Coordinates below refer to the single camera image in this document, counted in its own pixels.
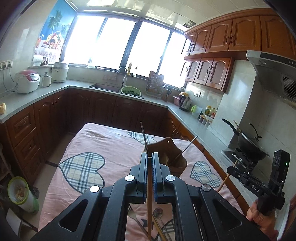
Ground light bamboo chopstick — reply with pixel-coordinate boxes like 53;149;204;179
217;160;238;193

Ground brown wooden chopstick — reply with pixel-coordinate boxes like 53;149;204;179
147;156;152;240

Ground dark brown chopstick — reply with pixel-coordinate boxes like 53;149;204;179
140;121;149;155

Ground person's right hand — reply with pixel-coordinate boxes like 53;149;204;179
246;200;278;240

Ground left steel fork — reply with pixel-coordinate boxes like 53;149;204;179
127;204;148;237

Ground steel spoon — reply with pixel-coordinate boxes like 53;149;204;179
153;207;172;241

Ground patterned bamboo chopstick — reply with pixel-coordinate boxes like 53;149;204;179
152;214;168;241

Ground black wok with lid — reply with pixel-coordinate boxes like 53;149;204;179
222;118;269;161

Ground gas stove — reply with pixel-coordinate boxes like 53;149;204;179
220;148;258;174

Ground brown wooden utensil holder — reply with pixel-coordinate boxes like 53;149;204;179
144;137;187;177

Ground pink heart-patterned tablecloth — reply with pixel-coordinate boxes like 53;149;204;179
39;123;239;231

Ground green white trash bin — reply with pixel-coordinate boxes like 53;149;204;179
8;176;39;214

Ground condiment jars rack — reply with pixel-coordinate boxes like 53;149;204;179
199;105;217;126

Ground green cup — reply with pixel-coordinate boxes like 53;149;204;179
191;105;199;113

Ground steel electric kettle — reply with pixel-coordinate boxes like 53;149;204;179
179;94;192;112

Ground wooden lower cabinets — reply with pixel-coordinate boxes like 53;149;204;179
0;87;250;209

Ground wooden cabinets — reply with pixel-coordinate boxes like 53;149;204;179
181;8;295;92
0;87;250;209

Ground steel range hood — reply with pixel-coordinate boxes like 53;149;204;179
246;50;296;108

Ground green colander basin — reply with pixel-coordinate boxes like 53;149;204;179
121;86;142;97

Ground dish drying rack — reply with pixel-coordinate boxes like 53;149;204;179
145;71;172;102

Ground chrome sink faucet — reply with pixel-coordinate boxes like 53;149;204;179
116;66;127;88

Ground yellow detergent bottle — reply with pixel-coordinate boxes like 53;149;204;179
126;62;132;75

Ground small white pot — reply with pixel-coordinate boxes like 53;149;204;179
40;72;52;87

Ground yellow apple figurine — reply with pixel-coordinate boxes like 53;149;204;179
0;102;6;114

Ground white electric pot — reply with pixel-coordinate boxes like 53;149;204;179
52;62;69;83

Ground wooden upper cabinets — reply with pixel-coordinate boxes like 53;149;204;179
181;8;295;92

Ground white red rice cooker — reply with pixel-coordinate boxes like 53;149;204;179
14;70;40;94

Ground tropical beach poster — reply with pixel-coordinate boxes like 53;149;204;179
34;0;77;64

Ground kitchen window frame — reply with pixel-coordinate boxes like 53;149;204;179
60;14;185;87

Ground wall power socket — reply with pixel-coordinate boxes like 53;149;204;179
0;60;13;70

